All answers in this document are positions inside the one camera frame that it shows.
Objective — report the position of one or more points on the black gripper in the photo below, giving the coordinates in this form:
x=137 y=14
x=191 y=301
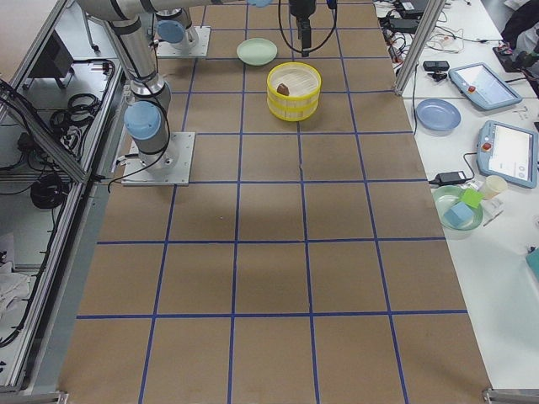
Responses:
x=301 y=9

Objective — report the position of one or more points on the yellow top steamer layer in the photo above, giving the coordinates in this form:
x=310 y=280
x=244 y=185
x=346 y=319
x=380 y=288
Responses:
x=303 y=81

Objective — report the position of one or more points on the yellow steamer layer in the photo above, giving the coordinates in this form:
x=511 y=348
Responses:
x=303 y=81
x=291 y=114

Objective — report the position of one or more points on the brown bun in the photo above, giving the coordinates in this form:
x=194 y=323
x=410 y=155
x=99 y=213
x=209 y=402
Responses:
x=283 y=89

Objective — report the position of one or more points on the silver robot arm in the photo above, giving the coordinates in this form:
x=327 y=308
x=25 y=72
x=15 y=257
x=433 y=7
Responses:
x=146 y=116
x=178 y=38

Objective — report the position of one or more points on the yellow bottom steamer layer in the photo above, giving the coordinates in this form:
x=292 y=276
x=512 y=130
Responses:
x=291 y=114

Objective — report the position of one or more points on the light green plate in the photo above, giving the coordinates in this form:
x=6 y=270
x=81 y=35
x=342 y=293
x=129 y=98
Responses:
x=256 y=51

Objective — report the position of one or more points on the black power brick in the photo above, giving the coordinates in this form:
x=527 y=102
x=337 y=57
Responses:
x=403 y=25

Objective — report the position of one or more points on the black webcam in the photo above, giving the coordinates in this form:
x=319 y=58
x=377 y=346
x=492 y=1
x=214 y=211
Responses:
x=437 y=70

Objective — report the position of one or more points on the blue plate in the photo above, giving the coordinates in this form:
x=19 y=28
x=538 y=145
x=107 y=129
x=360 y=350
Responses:
x=438 y=115

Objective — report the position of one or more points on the far teach pendant tablet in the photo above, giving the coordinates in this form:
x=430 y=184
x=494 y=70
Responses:
x=483 y=87

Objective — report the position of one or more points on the teach pendant tablet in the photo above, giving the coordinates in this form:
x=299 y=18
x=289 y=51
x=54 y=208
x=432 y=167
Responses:
x=483 y=87
x=508 y=151

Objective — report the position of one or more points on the black power adapter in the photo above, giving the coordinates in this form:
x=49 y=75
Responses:
x=448 y=178

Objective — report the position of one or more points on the green bowl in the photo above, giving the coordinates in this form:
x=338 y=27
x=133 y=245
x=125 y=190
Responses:
x=447 y=196

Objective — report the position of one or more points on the green foam cube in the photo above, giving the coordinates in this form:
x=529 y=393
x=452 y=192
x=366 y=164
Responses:
x=471 y=197

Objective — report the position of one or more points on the near teach pendant tablet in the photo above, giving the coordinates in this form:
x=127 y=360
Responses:
x=508 y=151

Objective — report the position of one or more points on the blue foam cube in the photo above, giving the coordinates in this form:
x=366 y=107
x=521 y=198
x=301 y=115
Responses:
x=458 y=215

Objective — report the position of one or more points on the cream paper cup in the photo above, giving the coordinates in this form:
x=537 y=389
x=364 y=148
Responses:
x=492 y=186

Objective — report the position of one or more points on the white cloth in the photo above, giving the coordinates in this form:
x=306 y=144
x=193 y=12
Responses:
x=15 y=286

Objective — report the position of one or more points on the aluminium frame post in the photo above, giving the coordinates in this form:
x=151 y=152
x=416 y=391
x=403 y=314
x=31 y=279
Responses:
x=426 y=25

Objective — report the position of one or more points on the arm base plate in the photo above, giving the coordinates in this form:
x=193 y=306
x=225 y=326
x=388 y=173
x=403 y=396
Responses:
x=173 y=168
x=194 y=44

